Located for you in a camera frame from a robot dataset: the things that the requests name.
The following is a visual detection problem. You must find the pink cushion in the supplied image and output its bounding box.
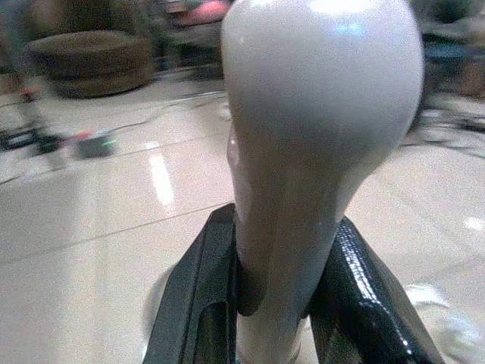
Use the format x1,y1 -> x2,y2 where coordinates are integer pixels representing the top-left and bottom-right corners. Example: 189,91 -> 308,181
166,0 -> 233,27

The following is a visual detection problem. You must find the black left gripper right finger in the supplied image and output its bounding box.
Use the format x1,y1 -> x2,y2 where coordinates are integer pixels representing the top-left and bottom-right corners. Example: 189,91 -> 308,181
299,216 -> 445,364

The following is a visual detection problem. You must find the white crumpled paper scrap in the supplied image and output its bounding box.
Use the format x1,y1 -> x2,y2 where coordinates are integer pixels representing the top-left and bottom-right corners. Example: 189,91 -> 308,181
402,283 -> 485,364

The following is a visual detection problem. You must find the black cable on floor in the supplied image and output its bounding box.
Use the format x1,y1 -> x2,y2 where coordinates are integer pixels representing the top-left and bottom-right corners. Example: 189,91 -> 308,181
407,113 -> 485,160

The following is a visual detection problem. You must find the white broom handle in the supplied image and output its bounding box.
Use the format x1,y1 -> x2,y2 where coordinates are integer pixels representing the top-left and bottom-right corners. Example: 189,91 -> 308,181
219,0 -> 424,364

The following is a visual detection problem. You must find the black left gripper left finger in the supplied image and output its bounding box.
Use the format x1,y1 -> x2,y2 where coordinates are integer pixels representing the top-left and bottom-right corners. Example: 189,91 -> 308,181
142,202 -> 266,364

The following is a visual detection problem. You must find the grey box with green light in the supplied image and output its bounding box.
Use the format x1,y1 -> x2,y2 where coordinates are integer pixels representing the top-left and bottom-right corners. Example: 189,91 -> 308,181
71,128 -> 117,159

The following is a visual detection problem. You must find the brown round ottoman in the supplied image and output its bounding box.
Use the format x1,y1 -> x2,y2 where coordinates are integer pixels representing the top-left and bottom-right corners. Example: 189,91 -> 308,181
25,30 -> 155,99

